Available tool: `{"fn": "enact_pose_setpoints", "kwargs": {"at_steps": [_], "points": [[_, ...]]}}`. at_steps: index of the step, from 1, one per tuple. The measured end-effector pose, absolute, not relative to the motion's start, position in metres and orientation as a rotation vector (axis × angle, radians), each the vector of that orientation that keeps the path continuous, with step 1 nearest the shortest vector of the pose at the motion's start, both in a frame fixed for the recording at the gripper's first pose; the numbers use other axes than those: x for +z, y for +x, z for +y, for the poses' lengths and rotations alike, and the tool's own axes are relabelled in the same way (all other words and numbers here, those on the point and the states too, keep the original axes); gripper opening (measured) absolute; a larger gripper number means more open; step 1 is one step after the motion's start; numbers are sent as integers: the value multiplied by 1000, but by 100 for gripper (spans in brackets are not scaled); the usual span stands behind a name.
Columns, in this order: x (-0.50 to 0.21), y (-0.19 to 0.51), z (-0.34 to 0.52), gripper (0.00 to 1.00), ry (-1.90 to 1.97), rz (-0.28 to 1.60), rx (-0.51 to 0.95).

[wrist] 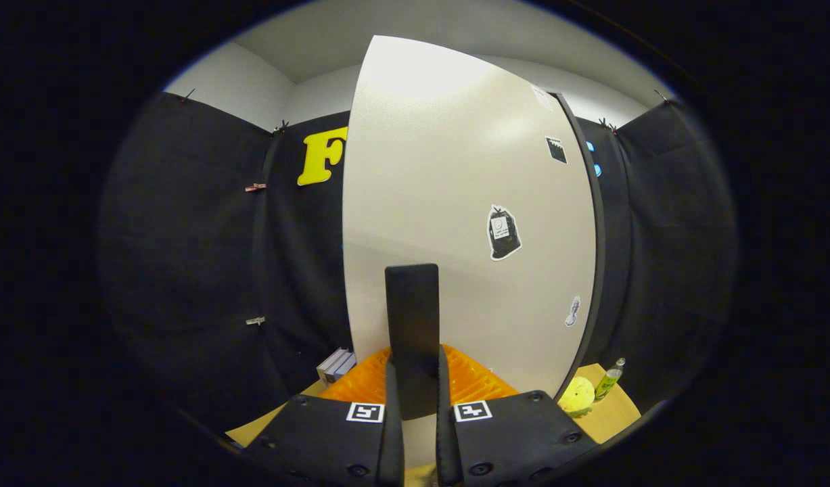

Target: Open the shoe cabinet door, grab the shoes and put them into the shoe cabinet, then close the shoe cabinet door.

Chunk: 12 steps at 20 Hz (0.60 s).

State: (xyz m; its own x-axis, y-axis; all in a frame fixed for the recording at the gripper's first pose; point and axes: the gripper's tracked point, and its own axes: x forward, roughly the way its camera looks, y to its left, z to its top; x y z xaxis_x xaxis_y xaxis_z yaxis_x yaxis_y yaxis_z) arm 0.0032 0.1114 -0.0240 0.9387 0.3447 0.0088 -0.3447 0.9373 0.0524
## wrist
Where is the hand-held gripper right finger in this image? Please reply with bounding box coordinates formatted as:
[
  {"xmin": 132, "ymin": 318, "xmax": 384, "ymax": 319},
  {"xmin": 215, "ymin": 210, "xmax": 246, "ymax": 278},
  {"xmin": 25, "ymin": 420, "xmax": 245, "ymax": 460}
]
[{"xmin": 435, "ymin": 344, "xmax": 599, "ymax": 487}]

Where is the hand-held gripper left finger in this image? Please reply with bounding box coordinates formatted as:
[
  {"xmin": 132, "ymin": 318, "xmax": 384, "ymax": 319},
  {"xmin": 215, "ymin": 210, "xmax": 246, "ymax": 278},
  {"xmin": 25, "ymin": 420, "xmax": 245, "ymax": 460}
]
[{"xmin": 242, "ymin": 345, "xmax": 405, "ymax": 487}]

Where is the black cabinet door handle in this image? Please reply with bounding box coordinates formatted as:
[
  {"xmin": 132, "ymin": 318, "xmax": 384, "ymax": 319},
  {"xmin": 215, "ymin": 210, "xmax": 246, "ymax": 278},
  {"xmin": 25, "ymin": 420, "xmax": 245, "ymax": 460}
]
[{"xmin": 385, "ymin": 264, "xmax": 440, "ymax": 421}]

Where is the grey shoe cabinet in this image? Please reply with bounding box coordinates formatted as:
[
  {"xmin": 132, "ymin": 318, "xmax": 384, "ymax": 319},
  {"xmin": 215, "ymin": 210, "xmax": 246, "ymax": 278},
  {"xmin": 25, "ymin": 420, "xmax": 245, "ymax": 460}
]
[{"xmin": 550, "ymin": 91, "xmax": 608, "ymax": 400}]

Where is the beige shoe cabinet door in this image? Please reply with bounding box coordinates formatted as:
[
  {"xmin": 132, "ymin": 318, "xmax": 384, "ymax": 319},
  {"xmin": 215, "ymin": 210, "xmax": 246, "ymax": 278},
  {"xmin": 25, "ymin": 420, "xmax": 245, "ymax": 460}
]
[{"xmin": 342, "ymin": 35, "xmax": 598, "ymax": 471}]

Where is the white book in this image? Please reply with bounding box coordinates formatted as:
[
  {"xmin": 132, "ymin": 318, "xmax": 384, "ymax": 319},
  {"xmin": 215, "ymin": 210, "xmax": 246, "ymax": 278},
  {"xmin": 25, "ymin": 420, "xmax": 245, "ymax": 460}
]
[{"xmin": 317, "ymin": 348, "xmax": 351, "ymax": 383}]

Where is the yellow plush toy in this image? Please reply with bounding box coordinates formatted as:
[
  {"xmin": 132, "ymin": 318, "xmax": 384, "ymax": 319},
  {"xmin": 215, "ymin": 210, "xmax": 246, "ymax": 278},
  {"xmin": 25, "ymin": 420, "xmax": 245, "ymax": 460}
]
[{"xmin": 557, "ymin": 376, "xmax": 596, "ymax": 417}]

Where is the green bottle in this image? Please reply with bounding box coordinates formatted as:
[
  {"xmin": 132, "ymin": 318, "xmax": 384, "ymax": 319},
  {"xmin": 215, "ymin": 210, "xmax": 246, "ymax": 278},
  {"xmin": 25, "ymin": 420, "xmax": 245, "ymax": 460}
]
[{"xmin": 594, "ymin": 358, "xmax": 626, "ymax": 403}]

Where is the black backdrop cloth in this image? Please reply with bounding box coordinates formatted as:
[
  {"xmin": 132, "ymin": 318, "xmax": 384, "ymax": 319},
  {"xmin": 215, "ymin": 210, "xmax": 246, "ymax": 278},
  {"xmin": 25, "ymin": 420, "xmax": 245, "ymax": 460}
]
[{"xmin": 97, "ymin": 91, "xmax": 739, "ymax": 434}]

